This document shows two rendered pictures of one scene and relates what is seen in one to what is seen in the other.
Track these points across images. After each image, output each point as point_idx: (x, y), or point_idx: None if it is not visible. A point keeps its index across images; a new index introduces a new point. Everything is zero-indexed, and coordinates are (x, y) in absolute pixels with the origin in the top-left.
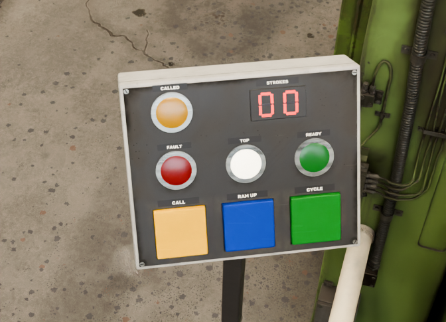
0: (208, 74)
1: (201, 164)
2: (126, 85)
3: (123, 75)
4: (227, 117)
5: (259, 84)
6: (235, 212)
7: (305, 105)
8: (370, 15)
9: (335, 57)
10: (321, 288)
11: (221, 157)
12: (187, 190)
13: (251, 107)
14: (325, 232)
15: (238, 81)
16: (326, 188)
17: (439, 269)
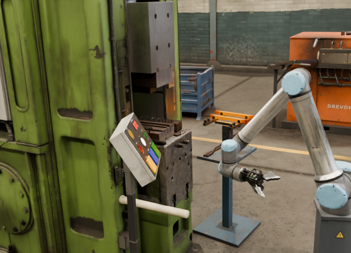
0: (124, 125)
1: (140, 145)
2: (123, 131)
3: (113, 136)
4: (134, 131)
5: (131, 122)
6: (151, 153)
7: (137, 123)
8: (106, 117)
9: (123, 118)
10: (120, 235)
11: (140, 142)
12: (144, 153)
13: (134, 128)
14: (158, 152)
15: (129, 122)
16: (150, 142)
17: (137, 196)
